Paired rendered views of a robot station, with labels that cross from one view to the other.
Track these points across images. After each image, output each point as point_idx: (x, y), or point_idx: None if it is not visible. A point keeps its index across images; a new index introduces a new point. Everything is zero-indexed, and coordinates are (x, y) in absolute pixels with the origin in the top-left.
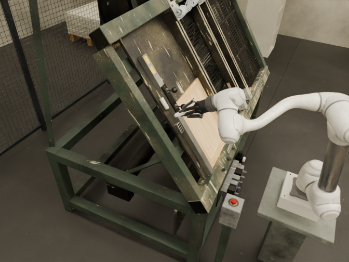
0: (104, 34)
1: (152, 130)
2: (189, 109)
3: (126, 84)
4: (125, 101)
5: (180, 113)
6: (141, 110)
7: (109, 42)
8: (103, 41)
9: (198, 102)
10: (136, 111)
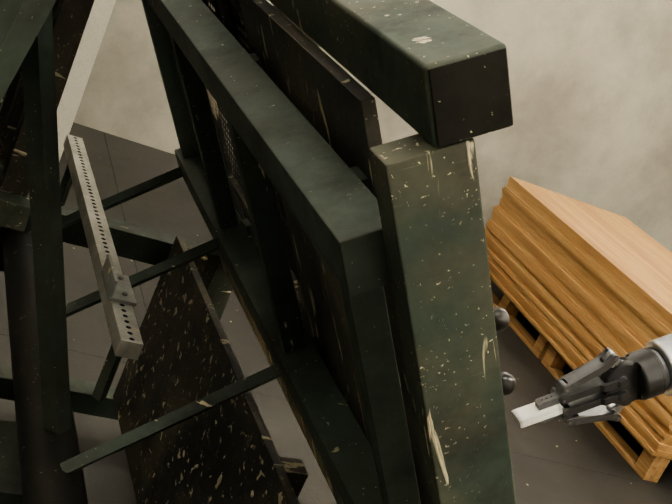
0: (509, 79)
1: (498, 495)
2: (591, 393)
3: (489, 303)
4: (439, 376)
5: (551, 408)
6: (494, 412)
7: (512, 116)
8: (489, 108)
9: (632, 363)
10: (466, 419)
